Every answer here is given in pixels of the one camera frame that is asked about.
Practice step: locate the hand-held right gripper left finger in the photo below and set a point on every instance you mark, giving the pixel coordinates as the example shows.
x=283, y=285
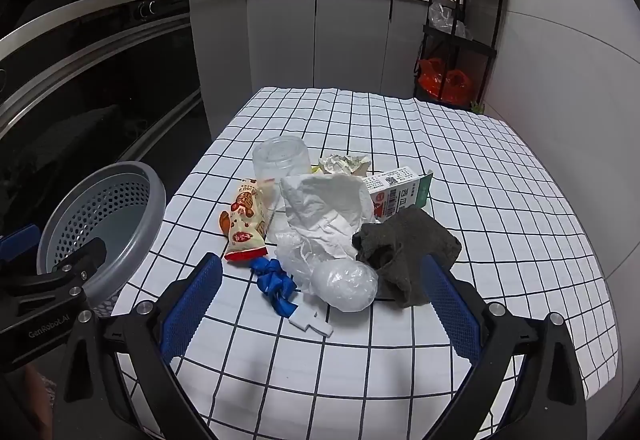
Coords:
x=192, y=305

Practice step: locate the black built-in oven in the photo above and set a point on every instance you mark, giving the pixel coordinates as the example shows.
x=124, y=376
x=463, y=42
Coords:
x=100, y=84

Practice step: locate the dark grey cloth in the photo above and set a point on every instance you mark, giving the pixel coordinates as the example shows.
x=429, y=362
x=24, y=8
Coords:
x=400, y=240

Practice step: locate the red plastic bag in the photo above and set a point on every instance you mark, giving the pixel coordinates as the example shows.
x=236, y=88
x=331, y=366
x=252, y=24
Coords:
x=459, y=87
x=431, y=79

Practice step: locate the grey kitchen cabinet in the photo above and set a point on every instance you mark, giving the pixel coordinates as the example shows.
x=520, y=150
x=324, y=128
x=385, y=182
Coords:
x=300, y=34

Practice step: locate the blue ribbon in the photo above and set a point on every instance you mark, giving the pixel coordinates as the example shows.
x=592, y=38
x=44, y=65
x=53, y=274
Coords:
x=272, y=280

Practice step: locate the white black-checked tablecloth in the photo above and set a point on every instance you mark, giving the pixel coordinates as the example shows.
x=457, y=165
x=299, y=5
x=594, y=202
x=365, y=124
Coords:
x=350, y=129

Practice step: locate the red and cream snack wrapper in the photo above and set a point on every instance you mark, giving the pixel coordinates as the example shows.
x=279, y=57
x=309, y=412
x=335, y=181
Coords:
x=245, y=225

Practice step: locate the clear plastic bag on rack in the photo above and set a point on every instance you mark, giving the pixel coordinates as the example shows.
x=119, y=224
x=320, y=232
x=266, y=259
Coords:
x=445, y=22

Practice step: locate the yellow bowl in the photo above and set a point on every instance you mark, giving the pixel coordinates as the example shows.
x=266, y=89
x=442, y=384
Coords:
x=315, y=168

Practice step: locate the grey perforated plastic basket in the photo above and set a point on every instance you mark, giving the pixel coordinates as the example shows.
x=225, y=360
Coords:
x=125, y=200

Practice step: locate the white tissue paper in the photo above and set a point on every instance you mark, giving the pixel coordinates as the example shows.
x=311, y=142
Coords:
x=320, y=205

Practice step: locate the white plastic tag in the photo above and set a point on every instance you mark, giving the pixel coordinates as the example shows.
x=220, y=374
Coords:
x=312, y=322

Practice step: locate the clear plastic bag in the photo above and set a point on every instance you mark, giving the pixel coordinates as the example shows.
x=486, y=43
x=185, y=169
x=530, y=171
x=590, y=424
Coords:
x=445, y=22
x=345, y=285

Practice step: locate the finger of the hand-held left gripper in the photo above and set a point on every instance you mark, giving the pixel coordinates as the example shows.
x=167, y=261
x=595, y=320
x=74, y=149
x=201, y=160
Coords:
x=80, y=260
x=20, y=242

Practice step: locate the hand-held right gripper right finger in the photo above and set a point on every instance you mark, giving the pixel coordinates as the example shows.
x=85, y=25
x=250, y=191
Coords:
x=450, y=310

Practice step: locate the black shelf rack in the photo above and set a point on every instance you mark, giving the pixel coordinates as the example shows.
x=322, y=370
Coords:
x=492, y=49

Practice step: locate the clear plastic jar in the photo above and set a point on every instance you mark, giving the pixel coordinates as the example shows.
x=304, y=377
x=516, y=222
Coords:
x=280, y=157

